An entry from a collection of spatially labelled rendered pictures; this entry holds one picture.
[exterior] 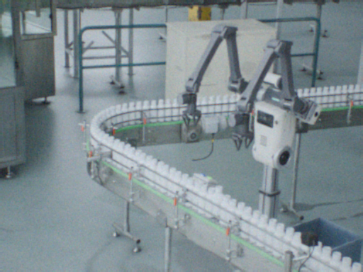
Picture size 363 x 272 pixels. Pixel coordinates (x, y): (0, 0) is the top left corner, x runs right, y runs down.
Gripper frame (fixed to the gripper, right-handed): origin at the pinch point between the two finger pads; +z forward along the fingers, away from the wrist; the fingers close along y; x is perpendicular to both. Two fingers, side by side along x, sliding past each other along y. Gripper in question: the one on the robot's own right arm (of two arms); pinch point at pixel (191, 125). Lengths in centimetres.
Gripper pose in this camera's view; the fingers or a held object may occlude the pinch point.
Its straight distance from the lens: 448.0
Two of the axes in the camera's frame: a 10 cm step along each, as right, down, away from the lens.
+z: -0.4, 9.4, 3.3
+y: -7.8, 1.8, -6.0
